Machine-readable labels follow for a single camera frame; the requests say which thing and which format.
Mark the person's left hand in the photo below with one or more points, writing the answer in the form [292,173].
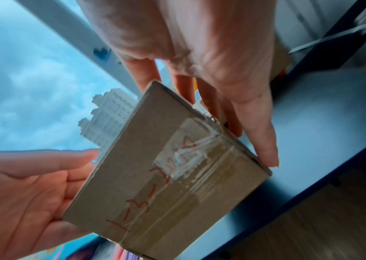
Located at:
[19,203]

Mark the person's right hand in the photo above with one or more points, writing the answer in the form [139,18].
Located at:
[202,30]

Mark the teal mailer bag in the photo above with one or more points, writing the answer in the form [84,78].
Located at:
[86,241]

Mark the pink plastic package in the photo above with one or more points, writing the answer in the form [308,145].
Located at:
[121,255]

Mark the brown cardboard box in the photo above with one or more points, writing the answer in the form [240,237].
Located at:
[170,190]

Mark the blue tape patch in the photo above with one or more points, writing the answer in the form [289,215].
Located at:
[101,53]

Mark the white framed window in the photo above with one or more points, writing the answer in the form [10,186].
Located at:
[73,33]

